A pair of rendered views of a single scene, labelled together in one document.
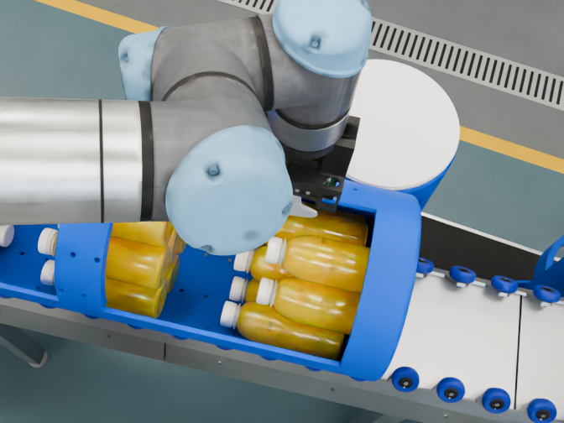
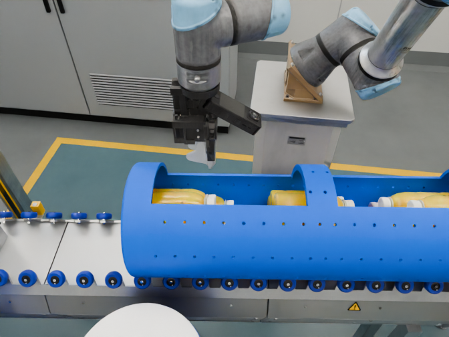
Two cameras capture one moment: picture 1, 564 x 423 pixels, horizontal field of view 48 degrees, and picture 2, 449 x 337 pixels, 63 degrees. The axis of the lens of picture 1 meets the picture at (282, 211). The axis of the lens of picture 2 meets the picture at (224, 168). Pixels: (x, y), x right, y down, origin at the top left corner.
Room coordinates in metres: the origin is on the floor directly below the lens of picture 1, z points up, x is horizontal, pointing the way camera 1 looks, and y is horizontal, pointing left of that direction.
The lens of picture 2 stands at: (0.90, 0.01, 1.85)
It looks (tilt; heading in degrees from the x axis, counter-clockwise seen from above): 46 degrees down; 177
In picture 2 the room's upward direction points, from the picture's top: straight up
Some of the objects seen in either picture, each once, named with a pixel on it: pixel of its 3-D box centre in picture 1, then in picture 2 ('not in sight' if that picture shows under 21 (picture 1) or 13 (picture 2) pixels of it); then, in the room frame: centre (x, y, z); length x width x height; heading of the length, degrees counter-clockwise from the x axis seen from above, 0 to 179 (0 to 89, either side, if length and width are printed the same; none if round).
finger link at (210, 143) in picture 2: not in sight; (210, 142); (0.36, 0.01, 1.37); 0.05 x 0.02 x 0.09; 176
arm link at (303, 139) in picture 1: (309, 106); (198, 72); (0.34, -0.01, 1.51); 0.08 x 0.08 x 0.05
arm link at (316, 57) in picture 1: (314, 54); (198, 27); (0.34, 0.00, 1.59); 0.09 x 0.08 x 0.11; 112
